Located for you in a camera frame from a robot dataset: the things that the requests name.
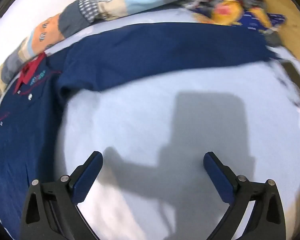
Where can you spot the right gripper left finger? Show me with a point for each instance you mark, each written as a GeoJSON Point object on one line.
{"type": "Point", "coordinates": [51, 209]}

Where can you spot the patchwork patterned long pillow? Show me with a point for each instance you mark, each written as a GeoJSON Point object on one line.
{"type": "Point", "coordinates": [76, 16]}

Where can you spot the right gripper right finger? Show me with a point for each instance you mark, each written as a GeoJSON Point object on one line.
{"type": "Point", "coordinates": [267, 219]}

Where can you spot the colourful yellow blue cloth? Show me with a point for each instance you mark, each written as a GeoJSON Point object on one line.
{"type": "Point", "coordinates": [251, 14]}

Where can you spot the wooden headboard panel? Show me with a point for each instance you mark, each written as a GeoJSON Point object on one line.
{"type": "Point", "coordinates": [290, 31]}

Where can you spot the navy blue work shirt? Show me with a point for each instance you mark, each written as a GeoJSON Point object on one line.
{"type": "Point", "coordinates": [32, 108]}

